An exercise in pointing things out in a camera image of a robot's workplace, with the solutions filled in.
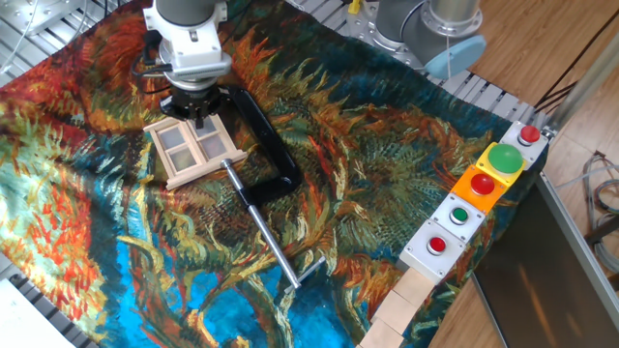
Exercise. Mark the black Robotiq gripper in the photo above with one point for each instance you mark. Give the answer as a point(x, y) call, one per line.
point(188, 101)

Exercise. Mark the small wooden sliding window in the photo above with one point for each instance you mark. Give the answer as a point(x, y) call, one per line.
point(179, 154)

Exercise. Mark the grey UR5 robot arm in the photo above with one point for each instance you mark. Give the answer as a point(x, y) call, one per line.
point(186, 34)

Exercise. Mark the black C-clamp with silver screw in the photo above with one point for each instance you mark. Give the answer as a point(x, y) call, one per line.
point(271, 232)

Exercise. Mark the sunflower painting tablecloth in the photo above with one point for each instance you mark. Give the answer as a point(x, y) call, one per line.
point(362, 145)

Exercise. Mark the yellow clip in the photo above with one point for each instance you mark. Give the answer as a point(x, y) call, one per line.
point(354, 6)

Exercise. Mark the aluminium mounting plate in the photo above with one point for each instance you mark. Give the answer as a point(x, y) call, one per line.
point(43, 12)

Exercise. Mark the large grey box red button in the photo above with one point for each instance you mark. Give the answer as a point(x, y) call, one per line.
point(421, 258)

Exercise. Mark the white paper sheet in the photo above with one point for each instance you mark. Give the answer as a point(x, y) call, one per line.
point(24, 319)

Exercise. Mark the light wooden block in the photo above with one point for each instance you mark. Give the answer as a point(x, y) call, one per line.
point(413, 287)
point(394, 313)
point(381, 336)

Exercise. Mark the grey box green button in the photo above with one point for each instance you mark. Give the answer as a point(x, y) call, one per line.
point(458, 215)

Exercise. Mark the orange box red button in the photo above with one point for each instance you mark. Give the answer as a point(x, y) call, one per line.
point(482, 184)

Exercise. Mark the yellow box green dome button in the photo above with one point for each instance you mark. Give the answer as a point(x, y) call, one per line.
point(505, 158)

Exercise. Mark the small grey box red button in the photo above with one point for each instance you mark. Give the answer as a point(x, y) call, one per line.
point(529, 134)

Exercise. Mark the dark panel with aluminium frame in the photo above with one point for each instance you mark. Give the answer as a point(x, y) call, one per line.
point(532, 270)

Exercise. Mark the aluminium profile post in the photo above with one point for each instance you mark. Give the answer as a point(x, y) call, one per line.
point(585, 82)

